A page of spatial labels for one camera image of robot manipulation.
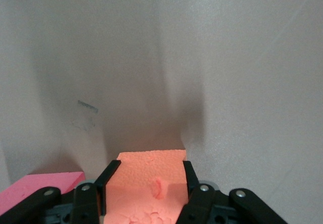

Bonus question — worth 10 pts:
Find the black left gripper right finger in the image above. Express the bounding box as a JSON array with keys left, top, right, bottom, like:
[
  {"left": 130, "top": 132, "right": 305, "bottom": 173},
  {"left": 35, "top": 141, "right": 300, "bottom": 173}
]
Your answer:
[{"left": 176, "top": 160, "right": 288, "bottom": 224}]

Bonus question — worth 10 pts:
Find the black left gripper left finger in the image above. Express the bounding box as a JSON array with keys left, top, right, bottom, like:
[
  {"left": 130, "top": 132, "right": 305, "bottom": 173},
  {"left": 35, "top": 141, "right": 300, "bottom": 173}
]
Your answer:
[{"left": 0, "top": 159, "right": 122, "bottom": 224}]

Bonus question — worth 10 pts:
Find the red foam cube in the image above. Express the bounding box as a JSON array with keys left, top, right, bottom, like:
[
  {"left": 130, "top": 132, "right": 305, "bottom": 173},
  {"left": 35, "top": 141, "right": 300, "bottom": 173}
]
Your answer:
[{"left": 0, "top": 172, "right": 86, "bottom": 214}]

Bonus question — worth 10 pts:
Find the brown table cover sheet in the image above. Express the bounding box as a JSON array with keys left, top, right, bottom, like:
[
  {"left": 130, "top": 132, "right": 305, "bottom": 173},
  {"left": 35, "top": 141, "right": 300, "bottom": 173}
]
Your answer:
[{"left": 0, "top": 0, "right": 323, "bottom": 224}]

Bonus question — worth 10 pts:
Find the chipped orange foam cube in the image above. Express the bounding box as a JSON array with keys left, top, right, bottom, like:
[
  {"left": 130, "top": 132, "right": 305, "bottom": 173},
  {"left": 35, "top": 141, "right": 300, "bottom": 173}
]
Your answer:
[{"left": 102, "top": 148, "right": 189, "bottom": 224}]

